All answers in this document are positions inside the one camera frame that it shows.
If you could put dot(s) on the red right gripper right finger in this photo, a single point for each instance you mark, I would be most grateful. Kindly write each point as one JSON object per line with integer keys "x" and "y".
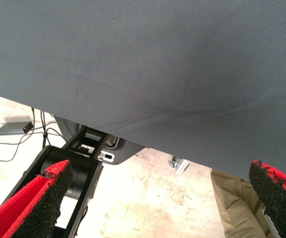
{"x": 282, "y": 203}

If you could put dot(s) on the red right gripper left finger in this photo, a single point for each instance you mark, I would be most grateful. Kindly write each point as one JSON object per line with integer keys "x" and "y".
{"x": 21, "y": 213}

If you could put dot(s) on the khaki trouser leg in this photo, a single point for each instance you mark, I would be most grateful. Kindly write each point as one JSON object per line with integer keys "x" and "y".
{"x": 235, "y": 205}

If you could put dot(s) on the grey power box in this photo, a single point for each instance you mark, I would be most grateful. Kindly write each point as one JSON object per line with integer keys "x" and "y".
{"x": 11, "y": 129}

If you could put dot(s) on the dark grey table cloth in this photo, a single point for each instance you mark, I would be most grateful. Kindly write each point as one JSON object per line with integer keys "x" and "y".
{"x": 133, "y": 62}

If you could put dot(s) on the metal bracket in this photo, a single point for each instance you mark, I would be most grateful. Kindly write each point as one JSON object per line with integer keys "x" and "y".
{"x": 181, "y": 166}

